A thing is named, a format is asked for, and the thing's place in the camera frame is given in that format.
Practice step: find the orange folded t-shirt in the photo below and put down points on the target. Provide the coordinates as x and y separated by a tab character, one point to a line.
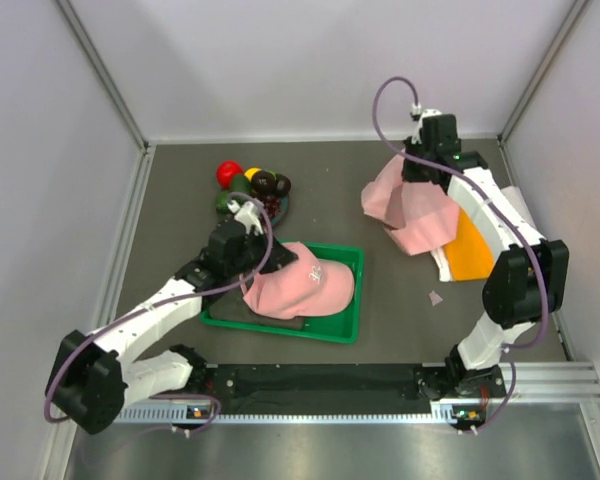
468	255

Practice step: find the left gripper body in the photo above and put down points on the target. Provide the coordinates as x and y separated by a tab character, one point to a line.
253	252

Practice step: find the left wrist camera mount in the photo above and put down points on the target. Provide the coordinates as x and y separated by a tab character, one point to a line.
248	214

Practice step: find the dark fruit plate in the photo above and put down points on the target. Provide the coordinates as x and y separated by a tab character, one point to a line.
274	221

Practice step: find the dark red grape bunch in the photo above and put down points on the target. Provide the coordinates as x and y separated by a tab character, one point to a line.
272	205

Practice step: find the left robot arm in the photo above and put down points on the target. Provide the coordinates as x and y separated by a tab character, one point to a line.
96	376

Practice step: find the pink plastic bag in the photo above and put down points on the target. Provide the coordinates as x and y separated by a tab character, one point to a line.
418	216

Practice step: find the green plastic tray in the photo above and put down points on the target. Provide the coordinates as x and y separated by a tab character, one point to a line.
338	328

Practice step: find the pink baseball cap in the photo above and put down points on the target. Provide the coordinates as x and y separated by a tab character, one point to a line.
307	287

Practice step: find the red tomato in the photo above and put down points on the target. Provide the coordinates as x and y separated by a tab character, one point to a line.
226	171

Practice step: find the dark kiwi fruit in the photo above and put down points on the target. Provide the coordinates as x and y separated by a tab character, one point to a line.
283	186

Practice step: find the yellow lemon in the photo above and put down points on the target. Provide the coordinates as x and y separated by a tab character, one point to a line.
249	173

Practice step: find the aluminium frame rail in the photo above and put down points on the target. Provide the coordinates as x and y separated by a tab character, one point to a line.
531	381

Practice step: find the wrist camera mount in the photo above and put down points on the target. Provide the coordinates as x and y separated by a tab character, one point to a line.
248	214
418	115

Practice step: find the grey slotted cable duct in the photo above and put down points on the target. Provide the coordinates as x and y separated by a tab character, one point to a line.
188	414

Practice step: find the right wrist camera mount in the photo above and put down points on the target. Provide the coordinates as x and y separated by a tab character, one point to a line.
418	115

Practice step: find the dark brown fruit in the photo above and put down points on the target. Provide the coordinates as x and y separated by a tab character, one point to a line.
263	182

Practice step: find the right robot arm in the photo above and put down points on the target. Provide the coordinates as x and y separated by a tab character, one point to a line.
527	281

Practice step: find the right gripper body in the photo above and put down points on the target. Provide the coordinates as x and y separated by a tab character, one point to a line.
414	171

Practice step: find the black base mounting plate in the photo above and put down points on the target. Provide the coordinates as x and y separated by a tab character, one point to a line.
233	381

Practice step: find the dark olive folded cloth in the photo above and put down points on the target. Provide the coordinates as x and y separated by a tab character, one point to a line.
232	308

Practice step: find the green avocado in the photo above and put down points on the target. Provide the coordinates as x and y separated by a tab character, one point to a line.
240	183

